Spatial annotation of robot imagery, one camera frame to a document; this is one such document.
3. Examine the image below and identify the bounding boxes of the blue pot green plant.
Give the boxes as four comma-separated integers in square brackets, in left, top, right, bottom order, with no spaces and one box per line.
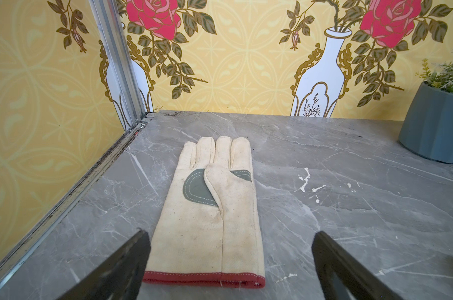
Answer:
[398,59,453,165]

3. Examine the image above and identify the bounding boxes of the beige work glove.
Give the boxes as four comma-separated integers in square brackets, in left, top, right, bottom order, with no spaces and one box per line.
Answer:
[143,136,266,289]

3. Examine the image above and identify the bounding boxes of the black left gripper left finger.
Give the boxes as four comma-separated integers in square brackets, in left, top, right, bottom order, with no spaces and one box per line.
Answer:
[60,229,151,300]

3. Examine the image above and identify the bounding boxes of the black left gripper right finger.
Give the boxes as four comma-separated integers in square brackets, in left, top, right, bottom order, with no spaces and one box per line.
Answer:
[311,231,402,300]

